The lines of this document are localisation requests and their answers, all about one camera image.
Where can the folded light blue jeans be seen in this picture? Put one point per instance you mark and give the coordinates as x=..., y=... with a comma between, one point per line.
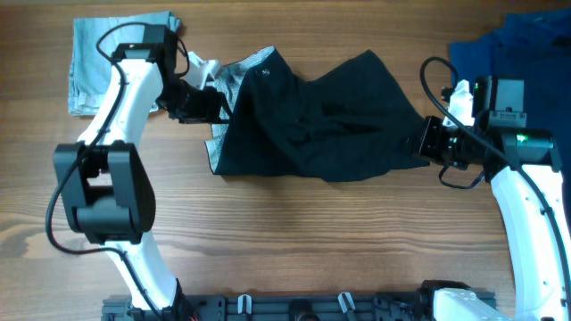
x=90, y=73

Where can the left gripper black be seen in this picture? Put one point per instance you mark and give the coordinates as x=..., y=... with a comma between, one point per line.
x=208, y=109

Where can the black shorts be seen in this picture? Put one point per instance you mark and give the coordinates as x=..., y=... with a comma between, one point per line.
x=351, y=124

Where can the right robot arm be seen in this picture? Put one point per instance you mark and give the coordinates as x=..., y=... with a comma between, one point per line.
x=484, y=124

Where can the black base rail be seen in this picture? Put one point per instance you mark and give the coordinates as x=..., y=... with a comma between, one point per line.
x=381, y=306

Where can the blue t-shirt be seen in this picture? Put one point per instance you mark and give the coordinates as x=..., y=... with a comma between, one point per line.
x=535, y=47

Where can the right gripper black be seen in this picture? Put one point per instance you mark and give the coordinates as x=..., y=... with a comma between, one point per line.
x=432, y=125

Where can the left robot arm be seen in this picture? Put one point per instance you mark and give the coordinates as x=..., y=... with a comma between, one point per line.
x=106, y=193

